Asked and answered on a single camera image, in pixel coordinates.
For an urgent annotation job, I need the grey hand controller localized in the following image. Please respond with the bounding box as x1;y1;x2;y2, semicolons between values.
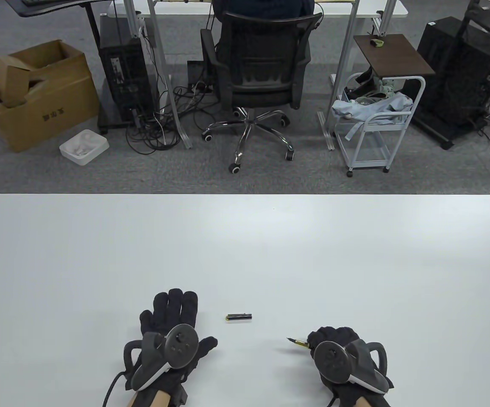
314;339;390;393
123;323;199;391

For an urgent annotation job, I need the grey right hand controller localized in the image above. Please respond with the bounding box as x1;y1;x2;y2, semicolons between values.
314;339;390;393

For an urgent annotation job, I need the white metal cart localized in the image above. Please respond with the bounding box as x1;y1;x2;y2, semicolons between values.
333;72;426;178

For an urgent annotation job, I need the black mesh office chair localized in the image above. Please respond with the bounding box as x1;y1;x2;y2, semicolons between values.
199;11;313;174

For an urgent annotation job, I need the grey left hand controller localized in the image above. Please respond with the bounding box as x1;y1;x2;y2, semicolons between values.
123;323;199;391

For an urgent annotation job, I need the brown side table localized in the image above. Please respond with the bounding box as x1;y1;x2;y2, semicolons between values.
353;34;435;79

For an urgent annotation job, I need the person's left forearm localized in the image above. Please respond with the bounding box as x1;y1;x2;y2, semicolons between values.
126;390;173;407

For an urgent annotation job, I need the brown cardboard box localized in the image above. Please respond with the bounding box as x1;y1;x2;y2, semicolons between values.
0;39;101;153

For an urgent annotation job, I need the person's left hand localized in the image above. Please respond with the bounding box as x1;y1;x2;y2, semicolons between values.
131;289;219;402

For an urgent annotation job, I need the large black computer tower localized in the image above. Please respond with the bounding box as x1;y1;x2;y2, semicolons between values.
412;17;490;149

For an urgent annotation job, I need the white plastic tray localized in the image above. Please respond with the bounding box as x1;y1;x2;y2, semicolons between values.
59;130;110;166

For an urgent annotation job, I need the white desk with aluminium frame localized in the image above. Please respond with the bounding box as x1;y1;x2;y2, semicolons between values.
109;0;409;151

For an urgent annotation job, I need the grey-blue cloth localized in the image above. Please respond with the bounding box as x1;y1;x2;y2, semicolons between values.
332;92;414;141

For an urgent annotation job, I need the person's right hand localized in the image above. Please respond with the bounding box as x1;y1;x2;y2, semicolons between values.
306;326;394;399

